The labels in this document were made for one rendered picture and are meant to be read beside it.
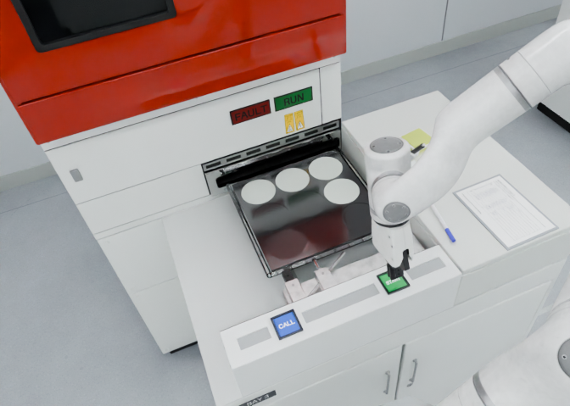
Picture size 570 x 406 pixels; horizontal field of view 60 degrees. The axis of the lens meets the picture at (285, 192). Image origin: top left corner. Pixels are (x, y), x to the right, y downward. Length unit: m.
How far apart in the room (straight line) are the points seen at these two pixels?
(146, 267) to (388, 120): 0.91
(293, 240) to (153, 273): 0.61
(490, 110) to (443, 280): 0.45
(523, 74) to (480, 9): 2.97
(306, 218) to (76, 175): 0.62
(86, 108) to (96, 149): 0.16
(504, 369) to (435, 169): 0.34
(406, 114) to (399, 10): 1.89
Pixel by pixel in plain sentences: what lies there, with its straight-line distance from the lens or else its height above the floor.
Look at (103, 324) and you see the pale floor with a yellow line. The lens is 2.45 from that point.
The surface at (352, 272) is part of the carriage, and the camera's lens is 1.27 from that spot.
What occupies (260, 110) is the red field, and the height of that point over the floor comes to 1.10.
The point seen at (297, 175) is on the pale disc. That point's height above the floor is 0.90.
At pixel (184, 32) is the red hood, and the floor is 1.40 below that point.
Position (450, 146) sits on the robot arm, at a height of 1.36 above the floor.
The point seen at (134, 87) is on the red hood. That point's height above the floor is 1.30.
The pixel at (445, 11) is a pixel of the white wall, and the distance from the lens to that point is 3.66.
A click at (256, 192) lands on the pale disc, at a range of 1.45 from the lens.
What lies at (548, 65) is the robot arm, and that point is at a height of 1.47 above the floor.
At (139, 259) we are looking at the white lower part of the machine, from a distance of 1.69.
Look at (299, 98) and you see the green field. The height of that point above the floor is 1.10.
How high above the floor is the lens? 1.92
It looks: 45 degrees down
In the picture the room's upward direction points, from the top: 8 degrees counter-clockwise
